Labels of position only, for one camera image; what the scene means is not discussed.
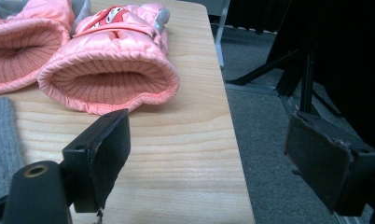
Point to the grey knitted glove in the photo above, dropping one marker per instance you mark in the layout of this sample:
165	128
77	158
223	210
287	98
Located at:
8	7
2	146

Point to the pink padded glove cartoon print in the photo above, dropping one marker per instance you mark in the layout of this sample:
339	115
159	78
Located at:
114	53

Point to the black tripod stand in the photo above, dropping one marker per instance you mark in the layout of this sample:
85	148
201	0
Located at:
307	77

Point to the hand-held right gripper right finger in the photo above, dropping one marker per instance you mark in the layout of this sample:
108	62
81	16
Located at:
319	155

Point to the pink padded glove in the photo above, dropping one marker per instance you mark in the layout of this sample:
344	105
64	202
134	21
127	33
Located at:
17	46

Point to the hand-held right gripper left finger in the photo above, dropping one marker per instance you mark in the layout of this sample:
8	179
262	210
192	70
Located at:
98	161

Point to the white metal table leg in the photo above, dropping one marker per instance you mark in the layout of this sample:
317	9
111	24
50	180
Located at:
221	28

